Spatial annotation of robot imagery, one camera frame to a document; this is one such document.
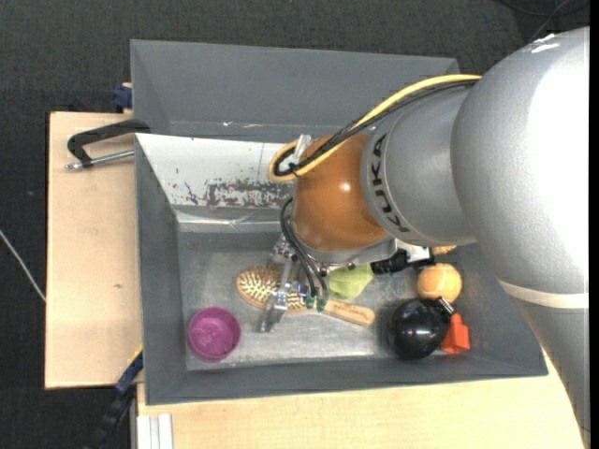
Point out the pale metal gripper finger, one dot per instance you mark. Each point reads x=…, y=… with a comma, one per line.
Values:
x=279, y=314
x=267, y=318

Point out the wooden hairbrush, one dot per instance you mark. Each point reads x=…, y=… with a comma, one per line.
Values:
x=255, y=288

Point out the purple plastic cup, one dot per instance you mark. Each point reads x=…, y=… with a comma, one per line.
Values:
x=213, y=335

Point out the green soft toy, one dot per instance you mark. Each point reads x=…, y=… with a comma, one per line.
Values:
x=348, y=283

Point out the black round bottle orange cap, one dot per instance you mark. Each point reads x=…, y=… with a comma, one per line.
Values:
x=414, y=330

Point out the orange tennis ball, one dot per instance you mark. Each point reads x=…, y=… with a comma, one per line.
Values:
x=439, y=283

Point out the small tan object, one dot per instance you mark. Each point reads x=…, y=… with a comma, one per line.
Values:
x=443, y=250

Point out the pale wood flat board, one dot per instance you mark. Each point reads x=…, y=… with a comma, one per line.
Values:
x=89, y=260

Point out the grey metal bin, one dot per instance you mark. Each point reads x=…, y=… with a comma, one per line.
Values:
x=215, y=87

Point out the black cylinder on white bracket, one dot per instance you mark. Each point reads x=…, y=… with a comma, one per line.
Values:
x=390, y=264

